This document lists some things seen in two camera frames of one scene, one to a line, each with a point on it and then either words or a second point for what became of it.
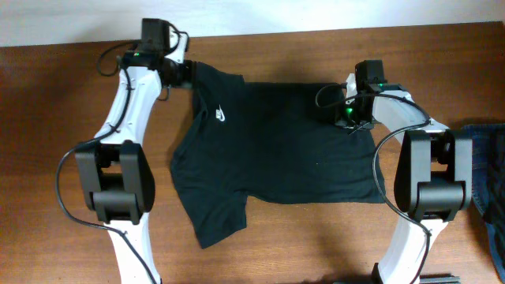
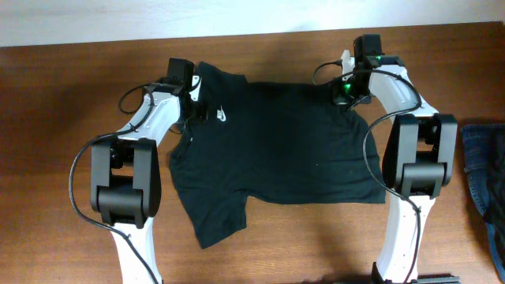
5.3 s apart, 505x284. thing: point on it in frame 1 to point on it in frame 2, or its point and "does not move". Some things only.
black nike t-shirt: x=245 y=142 does not move
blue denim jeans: x=488 y=141 does not move
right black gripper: x=346 y=123 to x=342 y=99
